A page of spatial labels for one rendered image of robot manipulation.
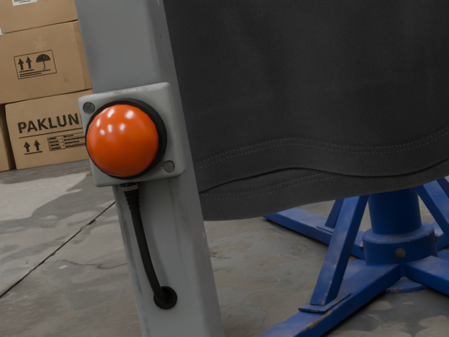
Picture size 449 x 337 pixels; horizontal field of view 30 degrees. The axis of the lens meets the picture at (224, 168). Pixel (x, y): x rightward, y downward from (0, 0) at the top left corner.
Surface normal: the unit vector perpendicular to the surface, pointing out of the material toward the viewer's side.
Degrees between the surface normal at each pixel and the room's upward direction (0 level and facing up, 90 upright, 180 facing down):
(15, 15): 90
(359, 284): 0
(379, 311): 0
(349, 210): 43
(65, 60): 90
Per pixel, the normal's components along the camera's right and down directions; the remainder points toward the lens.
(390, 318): -0.18, -0.97
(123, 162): 0.08, 0.62
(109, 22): -0.17, 0.20
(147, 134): 0.77, -0.19
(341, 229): -0.55, -0.54
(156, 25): 0.97, -0.14
